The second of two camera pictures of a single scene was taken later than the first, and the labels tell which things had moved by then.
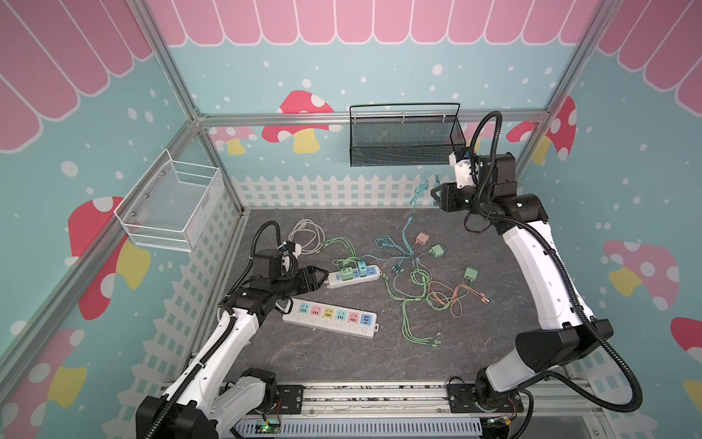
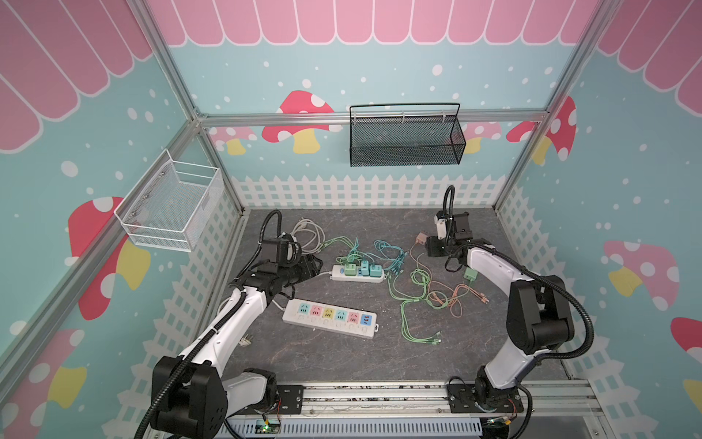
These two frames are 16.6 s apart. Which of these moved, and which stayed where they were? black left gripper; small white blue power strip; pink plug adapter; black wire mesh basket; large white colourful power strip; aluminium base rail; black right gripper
Moved: black left gripper; small white blue power strip; black right gripper
Stayed: black wire mesh basket; pink plug adapter; large white colourful power strip; aluminium base rail
